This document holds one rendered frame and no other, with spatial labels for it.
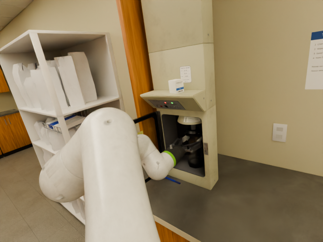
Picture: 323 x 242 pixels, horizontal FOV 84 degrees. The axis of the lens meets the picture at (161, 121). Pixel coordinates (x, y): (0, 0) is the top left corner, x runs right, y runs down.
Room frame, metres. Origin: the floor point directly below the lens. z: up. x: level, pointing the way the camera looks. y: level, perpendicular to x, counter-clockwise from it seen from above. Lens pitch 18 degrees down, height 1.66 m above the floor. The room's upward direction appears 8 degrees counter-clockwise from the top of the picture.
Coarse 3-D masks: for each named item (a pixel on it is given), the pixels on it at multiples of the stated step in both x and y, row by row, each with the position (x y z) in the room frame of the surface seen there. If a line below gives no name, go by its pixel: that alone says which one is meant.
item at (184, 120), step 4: (180, 116) 0.97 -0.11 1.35; (184, 116) 0.94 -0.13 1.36; (180, 120) 0.96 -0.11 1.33; (184, 120) 0.94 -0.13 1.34; (188, 120) 0.92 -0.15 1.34; (192, 120) 0.91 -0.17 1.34; (196, 120) 0.91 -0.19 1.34; (200, 120) 0.92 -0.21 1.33; (188, 124) 0.91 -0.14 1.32; (192, 124) 0.91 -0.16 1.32
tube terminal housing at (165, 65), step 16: (176, 48) 0.92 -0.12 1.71; (192, 48) 0.86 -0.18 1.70; (208, 48) 0.86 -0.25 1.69; (160, 64) 0.99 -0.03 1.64; (176, 64) 0.92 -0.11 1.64; (192, 64) 0.86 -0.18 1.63; (208, 64) 0.86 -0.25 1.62; (160, 80) 1.00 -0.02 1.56; (192, 80) 0.87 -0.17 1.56; (208, 80) 0.85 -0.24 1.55; (208, 96) 0.85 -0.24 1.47; (160, 112) 1.02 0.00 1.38; (176, 112) 0.94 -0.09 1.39; (192, 112) 0.88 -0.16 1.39; (208, 112) 0.84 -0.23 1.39; (208, 128) 0.83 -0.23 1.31; (208, 144) 0.83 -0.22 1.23; (208, 160) 0.83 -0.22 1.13; (176, 176) 0.98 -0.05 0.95; (192, 176) 0.90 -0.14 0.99; (208, 176) 0.83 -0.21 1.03
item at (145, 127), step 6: (144, 120) 0.95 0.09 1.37; (150, 120) 0.98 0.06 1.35; (138, 126) 0.92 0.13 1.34; (144, 126) 0.95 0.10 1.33; (150, 126) 0.97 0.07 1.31; (138, 132) 0.91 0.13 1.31; (144, 132) 0.94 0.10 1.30; (150, 132) 0.97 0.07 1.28; (150, 138) 0.97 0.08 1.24; (156, 138) 0.99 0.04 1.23; (156, 144) 0.99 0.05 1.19; (144, 174) 0.91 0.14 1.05
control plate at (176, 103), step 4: (152, 100) 0.93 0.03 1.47; (156, 100) 0.91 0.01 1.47; (160, 100) 0.89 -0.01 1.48; (164, 100) 0.87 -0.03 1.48; (168, 100) 0.85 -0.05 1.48; (156, 104) 0.95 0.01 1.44; (160, 104) 0.93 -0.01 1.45; (164, 104) 0.91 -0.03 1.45; (168, 104) 0.89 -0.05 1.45; (172, 104) 0.87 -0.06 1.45; (176, 104) 0.85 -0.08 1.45; (180, 104) 0.84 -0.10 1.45; (164, 108) 0.95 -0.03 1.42; (168, 108) 0.93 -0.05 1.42; (172, 108) 0.91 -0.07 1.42; (176, 108) 0.89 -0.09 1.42; (180, 108) 0.87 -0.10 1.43; (184, 108) 0.86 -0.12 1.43
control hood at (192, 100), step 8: (144, 96) 0.93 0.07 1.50; (152, 96) 0.89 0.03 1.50; (160, 96) 0.86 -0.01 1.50; (168, 96) 0.82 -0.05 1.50; (176, 96) 0.79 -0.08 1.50; (184, 96) 0.77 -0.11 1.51; (192, 96) 0.74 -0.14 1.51; (200, 96) 0.79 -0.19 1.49; (152, 104) 0.97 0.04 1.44; (184, 104) 0.82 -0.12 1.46; (192, 104) 0.79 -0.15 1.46; (200, 104) 0.78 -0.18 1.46
